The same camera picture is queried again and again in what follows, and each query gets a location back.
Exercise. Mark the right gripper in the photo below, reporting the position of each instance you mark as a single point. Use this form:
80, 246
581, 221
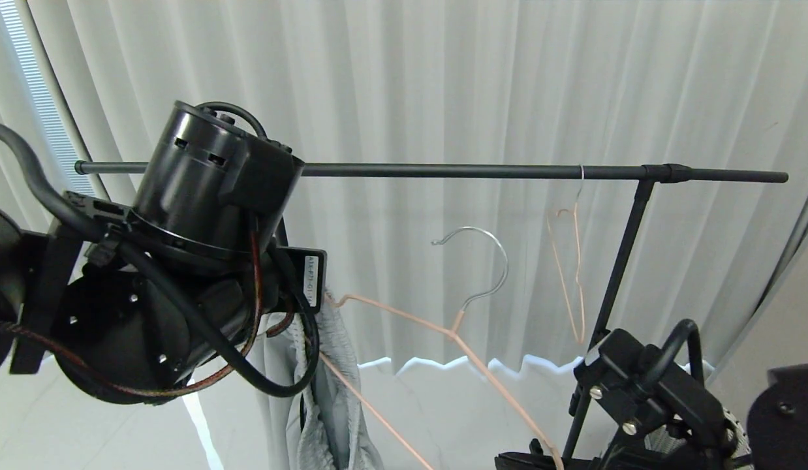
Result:
671, 460

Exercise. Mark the pink clothes hanger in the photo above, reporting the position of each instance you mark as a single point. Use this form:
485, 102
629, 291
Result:
453, 332
580, 333

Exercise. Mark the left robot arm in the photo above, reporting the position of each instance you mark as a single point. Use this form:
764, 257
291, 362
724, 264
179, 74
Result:
182, 183

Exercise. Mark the white laundry basket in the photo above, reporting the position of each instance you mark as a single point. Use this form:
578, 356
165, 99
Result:
737, 437

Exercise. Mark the black clothes rack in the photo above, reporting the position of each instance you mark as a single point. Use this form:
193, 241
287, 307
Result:
443, 171

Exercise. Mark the window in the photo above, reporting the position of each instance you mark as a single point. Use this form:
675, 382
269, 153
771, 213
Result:
29, 68

